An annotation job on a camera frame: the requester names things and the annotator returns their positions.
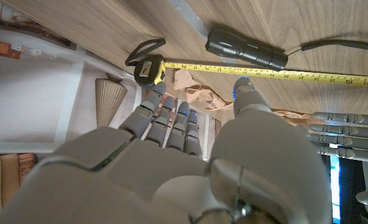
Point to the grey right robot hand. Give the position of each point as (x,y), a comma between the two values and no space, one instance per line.
(171,180)

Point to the yellow measuring tape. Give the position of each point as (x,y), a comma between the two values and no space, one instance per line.
(264,72)

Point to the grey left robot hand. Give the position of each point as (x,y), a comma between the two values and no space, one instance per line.
(345,130)

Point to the beige stocking cloth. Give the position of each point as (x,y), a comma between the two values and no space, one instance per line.
(199,93)

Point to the printed bookshelf backdrop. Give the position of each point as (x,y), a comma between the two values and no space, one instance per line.
(22,102)

